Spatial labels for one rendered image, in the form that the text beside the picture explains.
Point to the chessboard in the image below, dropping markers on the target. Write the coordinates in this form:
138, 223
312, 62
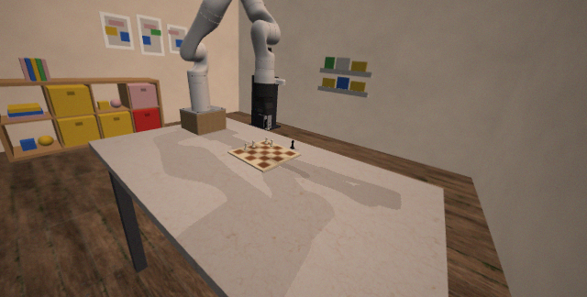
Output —
264, 157

